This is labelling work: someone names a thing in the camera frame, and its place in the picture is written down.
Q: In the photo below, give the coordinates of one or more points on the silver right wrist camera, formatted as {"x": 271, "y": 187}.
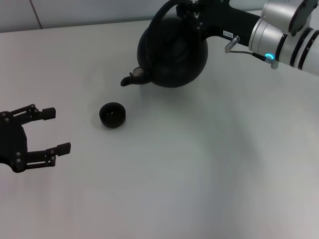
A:
{"x": 279, "y": 12}

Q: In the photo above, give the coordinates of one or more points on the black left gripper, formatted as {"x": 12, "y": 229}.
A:
{"x": 12, "y": 142}

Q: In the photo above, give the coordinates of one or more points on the black round teapot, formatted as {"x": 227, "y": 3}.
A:
{"x": 174, "y": 62}

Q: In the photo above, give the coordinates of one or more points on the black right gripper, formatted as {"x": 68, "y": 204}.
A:
{"x": 224, "y": 20}

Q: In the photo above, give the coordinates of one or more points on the small black teacup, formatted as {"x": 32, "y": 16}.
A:
{"x": 112, "y": 115}

